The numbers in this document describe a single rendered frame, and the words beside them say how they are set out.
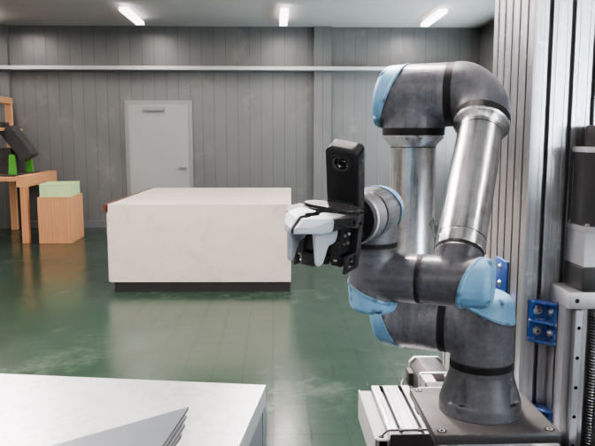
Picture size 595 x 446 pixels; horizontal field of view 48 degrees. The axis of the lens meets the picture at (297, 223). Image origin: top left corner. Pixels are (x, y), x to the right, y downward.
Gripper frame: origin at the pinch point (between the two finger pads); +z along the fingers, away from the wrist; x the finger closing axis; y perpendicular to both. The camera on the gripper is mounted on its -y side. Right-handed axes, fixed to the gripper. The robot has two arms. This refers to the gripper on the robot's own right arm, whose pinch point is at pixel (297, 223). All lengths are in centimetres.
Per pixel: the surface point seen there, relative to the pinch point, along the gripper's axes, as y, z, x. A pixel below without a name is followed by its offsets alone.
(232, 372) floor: 170, -304, 161
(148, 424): 42, -18, 31
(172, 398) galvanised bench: 45, -34, 36
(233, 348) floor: 173, -351, 186
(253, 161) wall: 104, -966, 493
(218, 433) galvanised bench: 43, -25, 21
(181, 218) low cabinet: 117, -491, 329
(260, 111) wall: 17, -973, 492
